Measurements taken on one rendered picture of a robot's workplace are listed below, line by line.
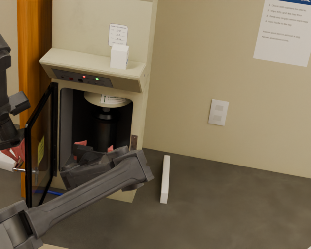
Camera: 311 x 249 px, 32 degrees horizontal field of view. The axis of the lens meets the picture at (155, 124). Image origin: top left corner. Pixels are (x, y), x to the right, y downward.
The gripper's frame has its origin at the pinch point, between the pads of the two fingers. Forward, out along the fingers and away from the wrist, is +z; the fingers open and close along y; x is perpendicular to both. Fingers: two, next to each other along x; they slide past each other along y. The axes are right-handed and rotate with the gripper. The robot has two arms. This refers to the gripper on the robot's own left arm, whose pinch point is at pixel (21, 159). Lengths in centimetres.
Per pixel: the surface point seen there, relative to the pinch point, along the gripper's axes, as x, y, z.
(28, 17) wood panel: -15.8, -15.7, -39.3
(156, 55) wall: -63, -40, 0
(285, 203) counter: -33, -76, 63
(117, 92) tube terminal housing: -20.3, -31.9, -5.8
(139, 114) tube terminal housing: -19.6, -36.9, 3.8
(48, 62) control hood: -10.5, -17.6, -25.3
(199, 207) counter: -22, -45, 49
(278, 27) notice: -59, -89, 1
